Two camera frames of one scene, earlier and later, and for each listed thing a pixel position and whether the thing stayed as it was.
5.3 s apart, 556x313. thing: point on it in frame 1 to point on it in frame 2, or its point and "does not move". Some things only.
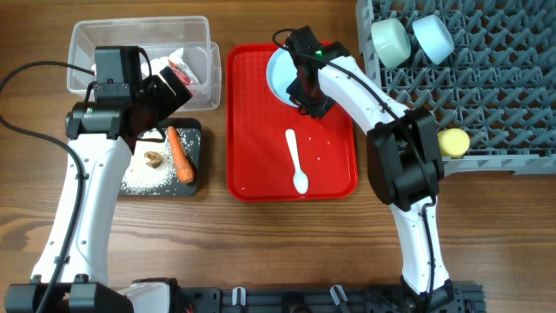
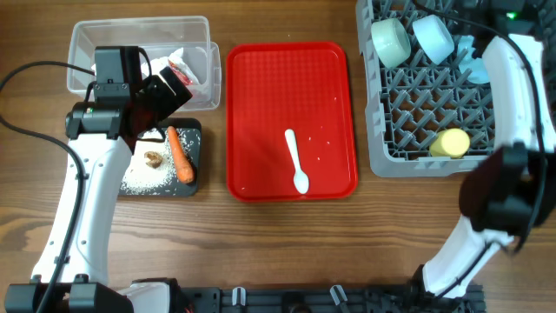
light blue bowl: x=433 y=37 does not move
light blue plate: x=281 y=72 to x=478 y=66
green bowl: x=391 y=42 does not move
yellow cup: x=453 y=143 does not move
